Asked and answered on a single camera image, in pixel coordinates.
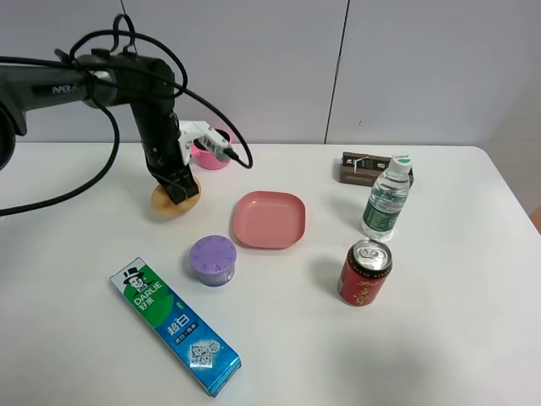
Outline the red drink can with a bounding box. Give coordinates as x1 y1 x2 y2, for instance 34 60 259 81
337 239 393 307

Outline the brown potato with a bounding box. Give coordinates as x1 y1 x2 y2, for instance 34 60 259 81
151 178 201 219

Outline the black cable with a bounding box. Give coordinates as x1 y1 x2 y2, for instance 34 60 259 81
0 14 254 217

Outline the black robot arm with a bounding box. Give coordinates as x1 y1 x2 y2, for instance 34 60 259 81
1 52 199 205

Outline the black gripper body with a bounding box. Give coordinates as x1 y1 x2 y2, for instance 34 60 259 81
134 110 193 183

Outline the clear water bottle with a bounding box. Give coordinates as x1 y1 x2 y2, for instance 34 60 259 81
361 155 413 241

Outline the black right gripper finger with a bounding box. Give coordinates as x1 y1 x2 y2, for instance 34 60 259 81
179 173 200 199

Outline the pink square plate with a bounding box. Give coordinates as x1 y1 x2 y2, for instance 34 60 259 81
232 191 306 250

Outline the brown rectangular box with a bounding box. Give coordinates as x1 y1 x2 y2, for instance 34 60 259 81
338 151 391 187

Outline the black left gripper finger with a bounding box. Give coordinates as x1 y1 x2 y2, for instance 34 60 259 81
160 181 186 205

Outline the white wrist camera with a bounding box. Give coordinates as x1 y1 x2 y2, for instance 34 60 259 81
178 121 231 165

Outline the purple lidded round container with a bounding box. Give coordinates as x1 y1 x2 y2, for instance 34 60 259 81
189 235 237 287

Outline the pink toy saucepan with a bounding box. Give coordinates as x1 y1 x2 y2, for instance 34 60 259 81
191 140 230 170

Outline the Darlie toothpaste box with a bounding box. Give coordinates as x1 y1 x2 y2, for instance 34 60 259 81
110 257 242 398

